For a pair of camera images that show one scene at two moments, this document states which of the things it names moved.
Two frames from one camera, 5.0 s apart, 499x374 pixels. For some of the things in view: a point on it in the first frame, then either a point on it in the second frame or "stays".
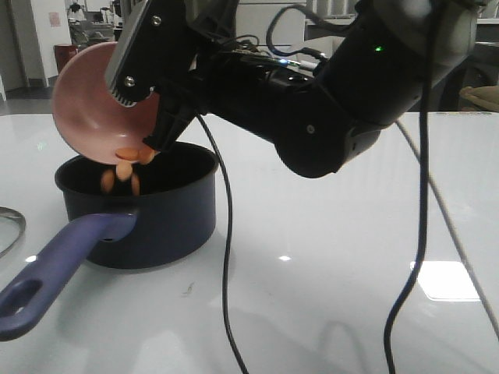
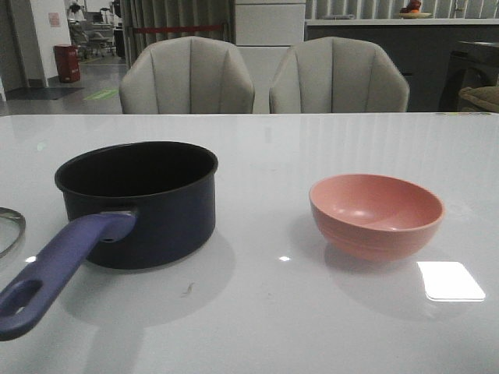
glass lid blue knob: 12,224 stays
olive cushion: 486,97 stays
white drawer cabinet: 281,22 stays
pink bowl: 90,119 → 374,217
